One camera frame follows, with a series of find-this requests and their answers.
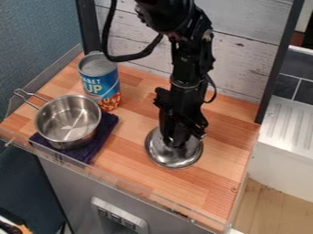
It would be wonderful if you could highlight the black frame post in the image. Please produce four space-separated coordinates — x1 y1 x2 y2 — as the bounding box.
74 0 103 57
253 0 308 125

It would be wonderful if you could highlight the purple cloth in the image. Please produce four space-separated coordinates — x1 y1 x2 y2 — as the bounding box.
27 111 120 165

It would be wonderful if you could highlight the silver lid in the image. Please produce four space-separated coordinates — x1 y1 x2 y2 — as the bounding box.
144 126 205 170

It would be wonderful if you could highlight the white toy kitchen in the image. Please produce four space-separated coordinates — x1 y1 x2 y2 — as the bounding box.
246 45 313 204

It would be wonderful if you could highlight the silver pot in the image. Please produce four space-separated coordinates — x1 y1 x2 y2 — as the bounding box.
12 88 103 151

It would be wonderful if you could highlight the black cable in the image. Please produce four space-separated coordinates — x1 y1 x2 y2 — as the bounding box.
100 0 166 63

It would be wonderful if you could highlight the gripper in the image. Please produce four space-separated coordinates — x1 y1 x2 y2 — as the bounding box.
152 86 210 148

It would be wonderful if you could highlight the blue can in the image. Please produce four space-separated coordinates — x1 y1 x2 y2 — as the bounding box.
75 52 124 112

